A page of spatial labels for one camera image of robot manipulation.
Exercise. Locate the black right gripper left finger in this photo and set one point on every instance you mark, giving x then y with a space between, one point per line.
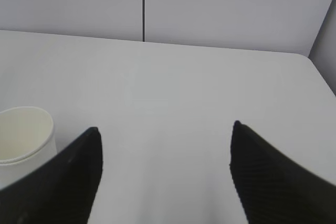
62 190

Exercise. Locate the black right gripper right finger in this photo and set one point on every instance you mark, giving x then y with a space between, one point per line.
272 188

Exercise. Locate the white paper cup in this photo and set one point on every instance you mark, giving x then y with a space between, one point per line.
27 142

